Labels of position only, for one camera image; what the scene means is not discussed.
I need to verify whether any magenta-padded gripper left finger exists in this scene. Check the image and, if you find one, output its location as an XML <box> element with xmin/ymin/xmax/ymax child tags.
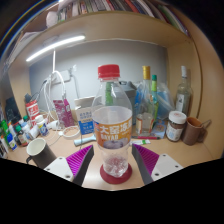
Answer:
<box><xmin>43</xmin><ymin>144</ymin><xmax>96</xmax><ymax>187</ymax></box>

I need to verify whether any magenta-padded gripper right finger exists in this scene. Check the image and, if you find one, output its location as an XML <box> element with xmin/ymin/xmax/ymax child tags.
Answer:
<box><xmin>131</xmin><ymin>143</ymin><xmax>184</xmax><ymax>186</ymax></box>

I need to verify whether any clear red-capped drink bottle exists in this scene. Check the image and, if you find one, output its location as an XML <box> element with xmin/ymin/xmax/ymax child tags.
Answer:
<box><xmin>91</xmin><ymin>64</ymin><xmax>134</xmax><ymax>178</ymax></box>

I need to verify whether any black mug white inside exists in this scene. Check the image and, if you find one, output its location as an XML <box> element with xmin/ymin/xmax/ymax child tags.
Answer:
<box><xmin>25</xmin><ymin>137</ymin><xmax>58</xmax><ymax>169</ymax></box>

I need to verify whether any green white tube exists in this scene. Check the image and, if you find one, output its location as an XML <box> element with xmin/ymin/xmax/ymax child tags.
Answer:
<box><xmin>129</xmin><ymin>139</ymin><xmax>152</xmax><ymax>146</ymax></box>

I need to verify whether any red pen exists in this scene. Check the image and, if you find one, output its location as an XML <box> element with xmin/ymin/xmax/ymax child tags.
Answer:
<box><xmin>131</xmin><ymin>134</ymin><xmax>160</xmax><ymax>140</ymax></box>

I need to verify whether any light blue brush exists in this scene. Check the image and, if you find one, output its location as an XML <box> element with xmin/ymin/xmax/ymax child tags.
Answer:
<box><xmin>73</xmin><ymin>134</ymin><xmax>98</xmax><ymax>147</ymax></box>

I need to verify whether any white-lidded brown jar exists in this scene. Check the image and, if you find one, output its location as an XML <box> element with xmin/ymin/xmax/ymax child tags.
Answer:
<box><xmin>165</xmin><ymin>110</ymin><xmax>188</xmax><ymax>143</ymax></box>

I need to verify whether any brown mug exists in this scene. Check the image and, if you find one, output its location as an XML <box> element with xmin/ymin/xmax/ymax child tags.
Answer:
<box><xmin>181</xmin><ymin>116</ymin><xmax>213</xmax><ymax>147</ymax></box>

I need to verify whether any small white bottle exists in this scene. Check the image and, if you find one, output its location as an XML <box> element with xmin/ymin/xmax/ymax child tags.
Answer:
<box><xmin>34</xmin><ymin>114</ymin><xmax>50</xmax><ymax>137</ymax></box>

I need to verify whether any flat round red coaster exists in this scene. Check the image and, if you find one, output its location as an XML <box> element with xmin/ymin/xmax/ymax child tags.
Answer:
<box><xmin>99</xmin><ymin>162</ymin><xmax>133</xmax><ymax>185</ymax></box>

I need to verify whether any blue white carton box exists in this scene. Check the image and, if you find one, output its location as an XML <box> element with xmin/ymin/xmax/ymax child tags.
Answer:
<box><xmin>73</xmin><ymin>96</ymin><xmax>96</xmax><ymax>136</ymax></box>

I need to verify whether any magenta pouch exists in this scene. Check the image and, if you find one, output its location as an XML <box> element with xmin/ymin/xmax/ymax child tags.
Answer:
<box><xmin>53</xmin><ymin>98</ymin><xmax>75</xmax><ymax>129</ymax></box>

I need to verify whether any yellow-capped clear bottle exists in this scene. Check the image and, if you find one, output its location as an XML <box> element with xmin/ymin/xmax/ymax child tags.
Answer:
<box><xmin>135</xmin><ymin>65</ymin><xmax>155</xmax><ymax>136</ymax></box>

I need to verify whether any red white canister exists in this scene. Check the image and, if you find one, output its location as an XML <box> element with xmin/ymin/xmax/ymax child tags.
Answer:
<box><xmin>24</xmin><ymin>93</ymin><xmax>41</xmax><ymax>126</ymax></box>

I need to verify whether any blue plastic bag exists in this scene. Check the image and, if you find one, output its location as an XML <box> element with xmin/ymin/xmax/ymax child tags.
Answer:
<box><xmin>156</xmin><ymin>82</ymin><xmax>176</xmax><ymax>122</ymax></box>

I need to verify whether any green-capped slim bottle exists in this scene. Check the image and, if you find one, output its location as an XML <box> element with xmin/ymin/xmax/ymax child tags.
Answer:
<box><xmin>150</xmin><ymin>74</ymin><xmax>160</xmax><ymax>124</ymax></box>

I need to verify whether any clear glass bottle white cap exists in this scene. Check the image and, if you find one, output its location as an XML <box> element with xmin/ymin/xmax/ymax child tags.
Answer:
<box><xmin>174</xmin><ymin>65</ymin><xmax>194</xmax><ymax>116</ymax></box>

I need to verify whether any black bag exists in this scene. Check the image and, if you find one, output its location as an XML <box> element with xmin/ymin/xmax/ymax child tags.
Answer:
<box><xmin>3</xmin><ymin>96</ymin><xmax>22</xmax><ymax>124</ymax></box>

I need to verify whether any grey plastic jug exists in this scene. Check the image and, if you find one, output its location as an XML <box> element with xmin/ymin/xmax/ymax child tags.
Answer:
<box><xmin>118</xmin><ymin>80</ymin><xmax>138</xmax><ymax>116</ymax></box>

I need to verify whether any white tape ring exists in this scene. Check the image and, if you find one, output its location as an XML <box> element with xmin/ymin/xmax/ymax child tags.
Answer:
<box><xmin>61</xmin><ymin>125</ymin><xmax>82</xmax><ymax>140</ymax></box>

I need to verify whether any white cable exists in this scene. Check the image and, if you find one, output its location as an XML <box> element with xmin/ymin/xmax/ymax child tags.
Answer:
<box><xmin>39</xmin><ymin>49</ymin><xmax>79</xmax><ymax>133</ymax></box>

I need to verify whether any white wall power strip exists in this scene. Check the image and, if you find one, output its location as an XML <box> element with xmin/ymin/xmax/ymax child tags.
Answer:
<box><xmin>49</xmin><ymin>64</ymin><xmax>78</xmax><ymax>86</ymax></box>

